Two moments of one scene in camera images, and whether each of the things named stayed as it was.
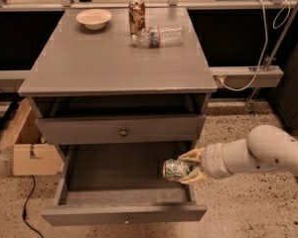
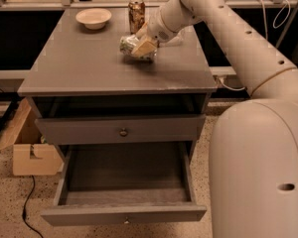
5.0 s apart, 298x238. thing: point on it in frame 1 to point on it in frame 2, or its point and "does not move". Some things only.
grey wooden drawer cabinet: x=119 y=112 does not move
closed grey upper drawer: x=121 y=129 does not move
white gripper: x=212 y=161 to x=158 y=29
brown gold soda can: x=136 y=16 does not move
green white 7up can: x=176 y=170 to x=127 y=44
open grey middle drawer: x=121 y=182 does not move
